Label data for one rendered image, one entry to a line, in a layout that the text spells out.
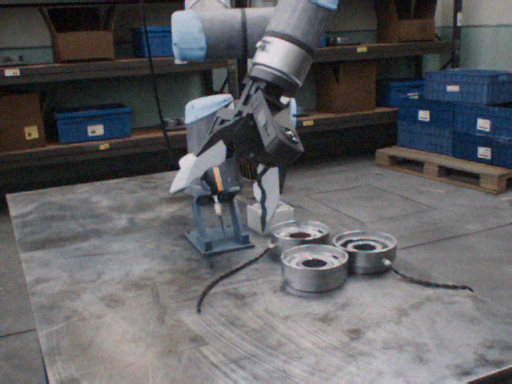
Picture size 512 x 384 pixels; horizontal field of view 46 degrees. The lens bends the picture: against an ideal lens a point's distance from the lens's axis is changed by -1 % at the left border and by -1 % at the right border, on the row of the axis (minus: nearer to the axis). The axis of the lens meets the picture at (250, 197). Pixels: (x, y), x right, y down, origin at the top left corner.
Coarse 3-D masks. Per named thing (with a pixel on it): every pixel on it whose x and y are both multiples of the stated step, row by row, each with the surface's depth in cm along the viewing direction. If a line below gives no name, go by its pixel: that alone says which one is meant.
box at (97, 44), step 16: (64, 16) 436; (80, 16) 440; (96, 16) 444; (112, 16) 424; (64, 32) 436; (80, 32) 407; (96, 32) 411; (64, 48) 404; (80, 48) 408; (96, 48) 412; (112, 48) 417
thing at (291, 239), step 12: (276, 228) 111; (288, 228) 113; (300, 228) 112; (312, 228) 112; (324, 228) 110; (276, 240) 105; (288, 240) 104; (300, 240) 103; (312, 240) 103; (324, 240) 105; (276, 252) 108
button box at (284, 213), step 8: (248, 208) 122; (256, 208) 120; (280, 208) 119; (288, 208) 119; (248, 216) 123; (256, 216) 119; (280, 216) 118; (288, 216) 119; (248, 224) 123; (256, 224) 119; (272, 224) 118; (264, 232) 118
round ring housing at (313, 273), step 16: (288, 256) 98; (320, 256) 98; (336, 256) 98; (288, 272) 93; (304, 272) 91; (320, 272) 90; (336, 272) 91; (304, 288) 92; (320, 288) 92; (336, 288) 93
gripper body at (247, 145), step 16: (256, 80) 82; (272, 80) 79; (288, 80) 80; (288, 96) 84; (224, 112) 83; (240, 112) 80; (240, 128) 78; (256, 128) 80; (240, 144) 79; (256, 144) 80; (256, 160) 81
